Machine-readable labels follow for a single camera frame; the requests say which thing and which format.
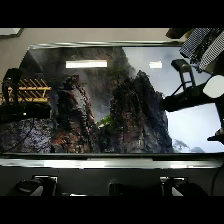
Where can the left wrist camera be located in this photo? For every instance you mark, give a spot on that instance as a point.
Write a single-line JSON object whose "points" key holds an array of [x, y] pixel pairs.
{"points": [[12, 76]]}

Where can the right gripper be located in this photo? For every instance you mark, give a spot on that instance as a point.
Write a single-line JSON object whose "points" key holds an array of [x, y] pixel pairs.
{"points": [[185, 99]]}

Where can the black white checked garment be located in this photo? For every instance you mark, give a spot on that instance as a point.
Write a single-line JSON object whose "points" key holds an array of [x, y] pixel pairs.
{"points": [[215, 48]]}

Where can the brown garment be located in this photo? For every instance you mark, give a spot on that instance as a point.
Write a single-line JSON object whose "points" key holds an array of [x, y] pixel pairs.
{"points": [[176, 32]]}

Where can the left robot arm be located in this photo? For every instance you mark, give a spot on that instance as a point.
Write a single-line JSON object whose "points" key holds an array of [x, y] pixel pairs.
{"points": [[20, 113]]}

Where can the silver frame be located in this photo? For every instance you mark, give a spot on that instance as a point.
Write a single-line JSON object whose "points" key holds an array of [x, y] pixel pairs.
{"points": [[100, 164]]}

